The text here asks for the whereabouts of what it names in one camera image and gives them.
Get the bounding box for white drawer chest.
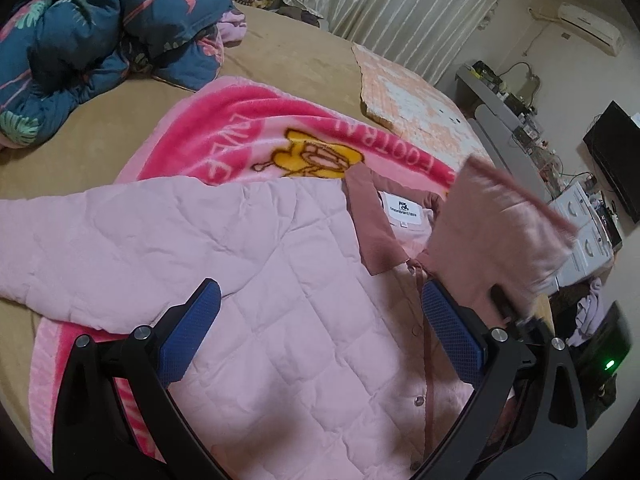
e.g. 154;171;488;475
550;182;623;288

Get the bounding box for blue flamingo print duvet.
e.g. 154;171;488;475
1;0;247;148

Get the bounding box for pink football fleece blanket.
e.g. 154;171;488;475
27;75;459;466

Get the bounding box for pink quilted jacket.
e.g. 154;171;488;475
1;158;577;479

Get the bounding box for pink checkered kitty blanket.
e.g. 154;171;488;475
352;44;490;170

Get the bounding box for white air conditioner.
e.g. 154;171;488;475
558;2;625;56

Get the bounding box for lilac clothes on chair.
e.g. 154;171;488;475
566;278;606;347

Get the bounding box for black wall television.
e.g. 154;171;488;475
582;101;640;223

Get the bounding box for grey cluttered shelf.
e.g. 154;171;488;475
454;65;561;203

